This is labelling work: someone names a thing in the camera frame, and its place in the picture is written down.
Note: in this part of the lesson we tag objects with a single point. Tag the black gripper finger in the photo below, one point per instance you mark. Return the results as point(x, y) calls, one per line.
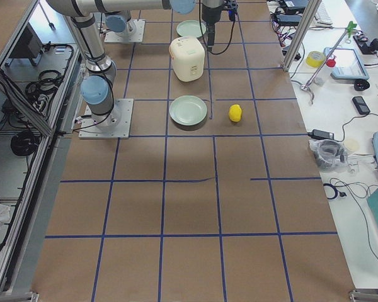
point(210, 36)

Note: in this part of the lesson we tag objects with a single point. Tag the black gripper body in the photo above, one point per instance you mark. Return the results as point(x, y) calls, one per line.
point(210, 14)

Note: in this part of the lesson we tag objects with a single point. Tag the white rice cooker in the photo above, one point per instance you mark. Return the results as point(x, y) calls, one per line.
point(187, 58)

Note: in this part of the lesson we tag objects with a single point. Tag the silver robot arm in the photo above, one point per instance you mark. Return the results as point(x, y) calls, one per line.
point(81, 21)
point(121, 23)

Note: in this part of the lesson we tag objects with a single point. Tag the far pale green plate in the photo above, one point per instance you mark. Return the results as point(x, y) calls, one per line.
point(192, 28)

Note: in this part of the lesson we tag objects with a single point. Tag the pale green plate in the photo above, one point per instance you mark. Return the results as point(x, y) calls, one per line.
point(188, 110)
point(192, 28)

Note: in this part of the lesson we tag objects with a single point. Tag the near pale green plate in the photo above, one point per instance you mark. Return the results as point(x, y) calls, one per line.
point(188, 110)

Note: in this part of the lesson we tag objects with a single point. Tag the yellow lemon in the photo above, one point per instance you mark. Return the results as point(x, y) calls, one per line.
point(235, 113)

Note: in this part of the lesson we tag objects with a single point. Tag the yellow tape roll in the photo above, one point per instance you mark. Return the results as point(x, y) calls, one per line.
point(315, 59)

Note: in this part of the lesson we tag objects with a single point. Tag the metal rod stand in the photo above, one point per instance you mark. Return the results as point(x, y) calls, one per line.
point(351, 28)

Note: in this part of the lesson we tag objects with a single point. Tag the red cap spray bottle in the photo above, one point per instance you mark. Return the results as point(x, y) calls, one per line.
point(325, 73)

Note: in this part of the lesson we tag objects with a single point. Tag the blue teach pendant tablet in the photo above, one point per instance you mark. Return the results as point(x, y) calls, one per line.
point(349, 66)

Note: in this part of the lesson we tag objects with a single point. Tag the black power adapter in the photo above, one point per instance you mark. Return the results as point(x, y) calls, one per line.
point(321, 135)

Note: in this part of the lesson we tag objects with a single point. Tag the black phone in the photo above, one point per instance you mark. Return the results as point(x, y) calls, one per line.
point(360, 105)

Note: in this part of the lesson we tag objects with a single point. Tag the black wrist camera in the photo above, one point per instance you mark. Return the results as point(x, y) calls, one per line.
point(231, 6)

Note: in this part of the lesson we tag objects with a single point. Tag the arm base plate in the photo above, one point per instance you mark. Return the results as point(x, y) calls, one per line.
point(116, 125)
point(137, 37)

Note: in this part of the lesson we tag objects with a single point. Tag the aluminium frame post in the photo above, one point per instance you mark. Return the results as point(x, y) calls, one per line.
point(300, 33)

